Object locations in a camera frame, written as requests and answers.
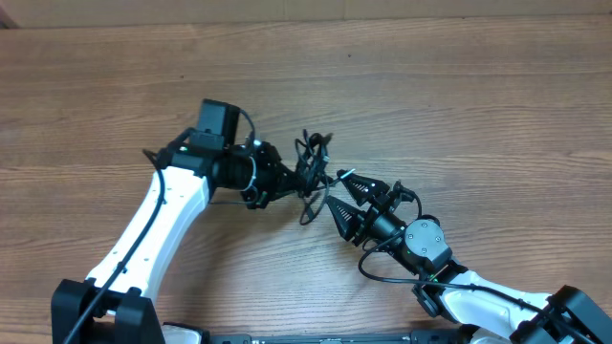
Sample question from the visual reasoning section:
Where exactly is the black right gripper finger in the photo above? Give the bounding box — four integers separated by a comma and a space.
337, 169, 390, 206
327, 196, 366, 242

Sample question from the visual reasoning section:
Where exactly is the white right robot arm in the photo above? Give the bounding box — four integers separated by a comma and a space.
325, 170, 611, 343

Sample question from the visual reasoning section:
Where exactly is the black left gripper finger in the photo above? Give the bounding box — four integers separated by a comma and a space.
276, 183, 309, 199
279, 161, 307, 186

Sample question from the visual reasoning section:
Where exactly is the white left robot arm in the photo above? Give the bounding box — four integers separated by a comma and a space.
51, 99, 305, 343

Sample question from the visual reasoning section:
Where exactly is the black USB cable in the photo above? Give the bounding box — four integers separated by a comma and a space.
292, 129, 358, 226

